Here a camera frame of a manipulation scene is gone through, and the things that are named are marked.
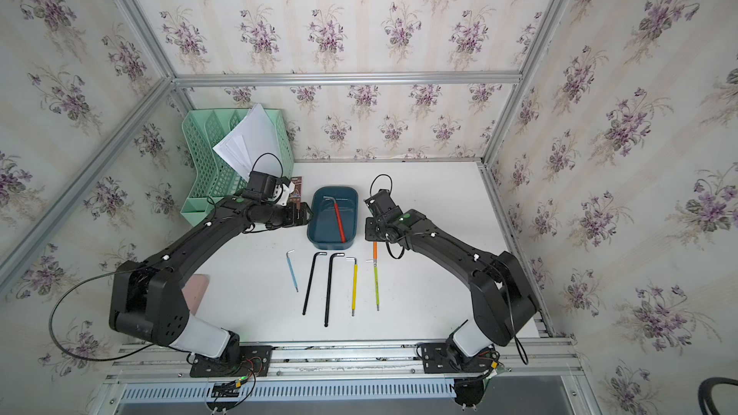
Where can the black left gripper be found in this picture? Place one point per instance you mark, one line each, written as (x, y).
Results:
(291, 219)

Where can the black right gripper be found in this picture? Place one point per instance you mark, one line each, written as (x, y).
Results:
(368, 232)

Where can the lime green hex key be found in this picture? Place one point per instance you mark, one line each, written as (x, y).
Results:
(376, 282)

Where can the red hex key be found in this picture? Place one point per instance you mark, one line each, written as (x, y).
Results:
(338, 217)

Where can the yellow hex key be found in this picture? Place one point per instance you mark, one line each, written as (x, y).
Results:
(355, 271)

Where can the long black hex key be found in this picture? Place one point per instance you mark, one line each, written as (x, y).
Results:
(330, 273)

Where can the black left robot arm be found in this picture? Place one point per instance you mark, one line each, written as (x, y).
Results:
(148, 300)

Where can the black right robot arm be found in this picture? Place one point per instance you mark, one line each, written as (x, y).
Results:
(502, 297)

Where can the teal plastic storage box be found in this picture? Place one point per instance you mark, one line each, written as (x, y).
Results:
(322, 232)

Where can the blue hex key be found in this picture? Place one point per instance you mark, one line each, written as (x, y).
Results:
(291, 270)

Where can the thin black hex key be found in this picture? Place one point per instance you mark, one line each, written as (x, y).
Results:
(310, 280)

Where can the white paper sheets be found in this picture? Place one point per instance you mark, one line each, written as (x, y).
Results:
(252, 146)

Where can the green mesh file organizer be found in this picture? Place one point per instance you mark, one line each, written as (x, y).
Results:
(215, 179)

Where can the pink object beside table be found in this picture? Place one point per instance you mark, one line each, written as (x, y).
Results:
(194, 291)

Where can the white ventilation grille strip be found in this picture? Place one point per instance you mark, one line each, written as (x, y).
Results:
(306, 391)

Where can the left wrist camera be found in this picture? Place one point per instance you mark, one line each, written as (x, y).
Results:
(264, 188)

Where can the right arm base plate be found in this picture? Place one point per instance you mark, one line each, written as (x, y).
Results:
(447, 358)

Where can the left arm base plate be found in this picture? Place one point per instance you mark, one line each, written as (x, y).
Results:
(250, 359)

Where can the aluminium front rail frame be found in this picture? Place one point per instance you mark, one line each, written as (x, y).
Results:
(546, 374)

